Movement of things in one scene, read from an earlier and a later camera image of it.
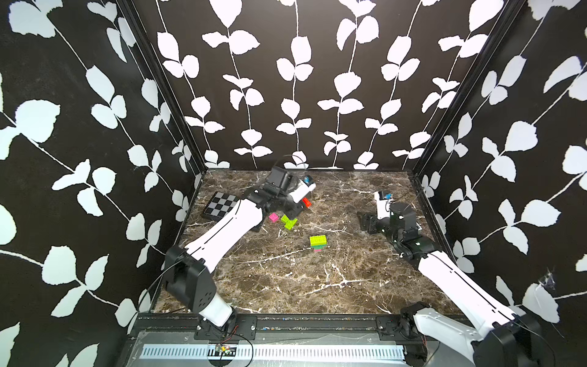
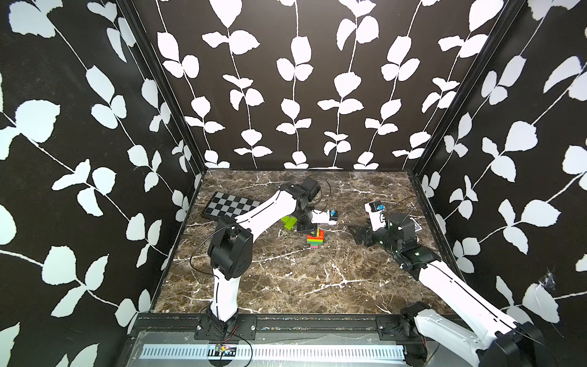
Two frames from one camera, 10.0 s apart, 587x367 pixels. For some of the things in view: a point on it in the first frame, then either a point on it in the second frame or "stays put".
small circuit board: x=225 y=350 stays put
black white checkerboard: x=218 y=206 stays put
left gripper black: x=292 y=214 → x=310 y=228
